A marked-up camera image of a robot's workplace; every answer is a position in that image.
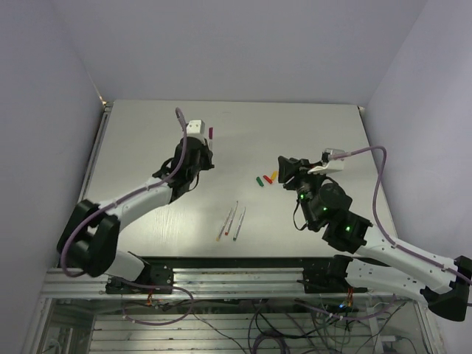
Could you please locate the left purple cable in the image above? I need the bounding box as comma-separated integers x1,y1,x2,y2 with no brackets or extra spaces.
60,106,189,277

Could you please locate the green pen cap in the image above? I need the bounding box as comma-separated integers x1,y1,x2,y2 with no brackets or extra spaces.
256,176,264,187

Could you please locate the aluminium frame rail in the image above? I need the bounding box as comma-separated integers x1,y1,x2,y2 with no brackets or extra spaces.
40,268,347,300

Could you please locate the white pen purple end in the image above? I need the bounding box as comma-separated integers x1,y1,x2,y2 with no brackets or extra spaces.
208,129,213,151

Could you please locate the purple cable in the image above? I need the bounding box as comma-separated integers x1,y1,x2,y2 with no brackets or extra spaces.
60,106,189,277
331,145,472,287

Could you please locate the white pen green end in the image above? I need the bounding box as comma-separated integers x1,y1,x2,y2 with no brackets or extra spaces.
232,207,246,242

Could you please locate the red pen cap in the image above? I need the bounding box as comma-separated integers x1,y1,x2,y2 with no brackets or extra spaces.
263,175,273,184

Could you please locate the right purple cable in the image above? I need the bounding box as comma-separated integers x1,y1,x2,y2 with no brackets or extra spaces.
331,145,472,287

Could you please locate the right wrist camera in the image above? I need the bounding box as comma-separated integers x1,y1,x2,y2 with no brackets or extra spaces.
308,148,345,175

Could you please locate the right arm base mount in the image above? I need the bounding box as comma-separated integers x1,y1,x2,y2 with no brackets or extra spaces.
298,255,367,294

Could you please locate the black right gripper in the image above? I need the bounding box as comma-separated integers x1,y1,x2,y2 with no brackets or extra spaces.
279,156,328,228

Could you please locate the white pen red end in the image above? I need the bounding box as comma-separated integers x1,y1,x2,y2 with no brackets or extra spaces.
225,201,239,236

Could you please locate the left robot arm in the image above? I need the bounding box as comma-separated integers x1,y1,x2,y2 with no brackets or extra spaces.
57,136,214,293

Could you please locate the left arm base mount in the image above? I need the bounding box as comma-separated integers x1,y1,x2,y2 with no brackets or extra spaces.
105,257,174,295

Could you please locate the white pen yellow end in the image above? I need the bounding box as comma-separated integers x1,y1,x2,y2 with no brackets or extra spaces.
215,208,233,241

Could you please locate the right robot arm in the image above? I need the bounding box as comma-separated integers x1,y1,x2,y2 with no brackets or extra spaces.
277,149,471,322

